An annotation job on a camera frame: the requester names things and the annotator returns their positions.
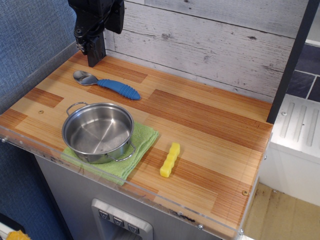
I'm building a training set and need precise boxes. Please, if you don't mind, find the green folded cloth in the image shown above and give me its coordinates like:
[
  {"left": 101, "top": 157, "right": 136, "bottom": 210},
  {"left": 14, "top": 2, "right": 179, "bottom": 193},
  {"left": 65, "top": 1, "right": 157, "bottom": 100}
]
[{"left": 61, "top": 122, "right": 159, "bottom": 186}]

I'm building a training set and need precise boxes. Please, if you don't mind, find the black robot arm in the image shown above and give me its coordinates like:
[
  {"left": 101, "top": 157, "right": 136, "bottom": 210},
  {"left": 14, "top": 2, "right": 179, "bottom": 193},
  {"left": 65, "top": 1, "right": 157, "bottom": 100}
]
[{"left": 68, "top": 0, "right": 125, "bottom": 55}]

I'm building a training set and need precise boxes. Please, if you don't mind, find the yellow object bottom left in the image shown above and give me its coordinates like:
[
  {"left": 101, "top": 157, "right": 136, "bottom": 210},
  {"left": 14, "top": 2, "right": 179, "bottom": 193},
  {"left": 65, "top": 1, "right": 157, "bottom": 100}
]
[{"left": 6, "top": 231, "right": 31, "bottom": 240}]

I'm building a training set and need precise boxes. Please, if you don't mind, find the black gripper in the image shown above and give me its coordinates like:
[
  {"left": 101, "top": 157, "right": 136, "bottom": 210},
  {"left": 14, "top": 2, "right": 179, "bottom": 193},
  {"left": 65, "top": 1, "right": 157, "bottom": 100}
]
[{"left": 74, "top": 9, "right": 105, "bottom": 54}]

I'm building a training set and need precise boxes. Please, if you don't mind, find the white ribbed counter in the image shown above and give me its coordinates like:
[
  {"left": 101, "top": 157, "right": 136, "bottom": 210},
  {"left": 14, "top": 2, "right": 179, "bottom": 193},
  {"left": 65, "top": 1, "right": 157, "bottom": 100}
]
[{"left": 271, "top": 94, "right": 320, "bottom": 158}]

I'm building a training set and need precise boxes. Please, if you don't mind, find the dark grey right post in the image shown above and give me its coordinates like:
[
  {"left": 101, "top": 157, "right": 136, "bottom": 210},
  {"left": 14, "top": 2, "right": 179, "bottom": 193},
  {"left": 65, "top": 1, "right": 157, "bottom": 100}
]
[{"left": 266, "top": 0, "right": 320, "bottom": 124}]

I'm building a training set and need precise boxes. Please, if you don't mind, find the clear acrylic table guard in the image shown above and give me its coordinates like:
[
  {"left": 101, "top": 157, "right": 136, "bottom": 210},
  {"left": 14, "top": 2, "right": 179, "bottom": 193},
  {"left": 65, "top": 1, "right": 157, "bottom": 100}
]
[{"left": 0, "top": 124, "right": 273, "bottom": 238}]

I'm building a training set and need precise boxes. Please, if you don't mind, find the yellow plastic corn piece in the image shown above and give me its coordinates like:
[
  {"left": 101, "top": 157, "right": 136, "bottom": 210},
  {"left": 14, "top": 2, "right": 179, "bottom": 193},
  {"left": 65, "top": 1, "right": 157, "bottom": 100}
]
[{"left": 159, "top": 142, "right": 181, "bottom": 178}]

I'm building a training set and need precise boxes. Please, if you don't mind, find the stainless steel pot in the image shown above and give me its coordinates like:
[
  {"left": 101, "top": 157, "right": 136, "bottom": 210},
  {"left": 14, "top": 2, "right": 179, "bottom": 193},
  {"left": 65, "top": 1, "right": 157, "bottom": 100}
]
[{"left": 61, "top": 102, "right": 137, "bottom": 164}]

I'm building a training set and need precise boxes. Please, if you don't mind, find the blue handled metal spoon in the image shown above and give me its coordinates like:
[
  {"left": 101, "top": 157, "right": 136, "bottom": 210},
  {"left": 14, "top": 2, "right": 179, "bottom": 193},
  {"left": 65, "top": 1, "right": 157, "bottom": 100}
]
[{"left": 73, "top": 70, "right": 141, "bottom": 100}]

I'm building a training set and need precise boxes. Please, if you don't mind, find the silver dispenser panel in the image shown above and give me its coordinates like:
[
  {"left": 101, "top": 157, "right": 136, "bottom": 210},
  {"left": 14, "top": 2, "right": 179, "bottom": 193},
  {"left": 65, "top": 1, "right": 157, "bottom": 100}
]
[{"left": 91, "top": 198, "right": 154, "bottom": 240}]

